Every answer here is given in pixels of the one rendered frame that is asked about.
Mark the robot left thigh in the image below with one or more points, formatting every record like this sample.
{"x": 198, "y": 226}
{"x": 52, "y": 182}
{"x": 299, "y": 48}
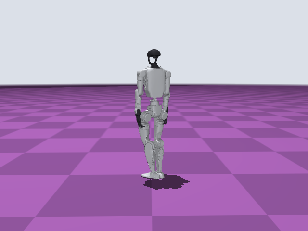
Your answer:
{"x": 144, "y": 131}

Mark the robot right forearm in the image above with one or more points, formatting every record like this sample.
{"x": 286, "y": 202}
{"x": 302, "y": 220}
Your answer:
{"x": 165, "y": 101}

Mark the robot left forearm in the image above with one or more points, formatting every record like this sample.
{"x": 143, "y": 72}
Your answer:
{"x": 137, "y": 101}

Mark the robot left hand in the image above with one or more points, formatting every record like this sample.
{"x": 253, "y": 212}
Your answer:
{"x": 138, "y": 118}

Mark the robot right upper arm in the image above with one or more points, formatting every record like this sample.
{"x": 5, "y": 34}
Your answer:
{"x": 167, "y": 83}

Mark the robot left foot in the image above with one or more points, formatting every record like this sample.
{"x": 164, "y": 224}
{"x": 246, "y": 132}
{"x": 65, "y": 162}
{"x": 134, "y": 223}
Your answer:
{"x": 149, "y": 175}

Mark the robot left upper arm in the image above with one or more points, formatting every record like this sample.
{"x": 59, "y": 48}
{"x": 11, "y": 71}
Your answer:
{"x": 140, "y": 81}

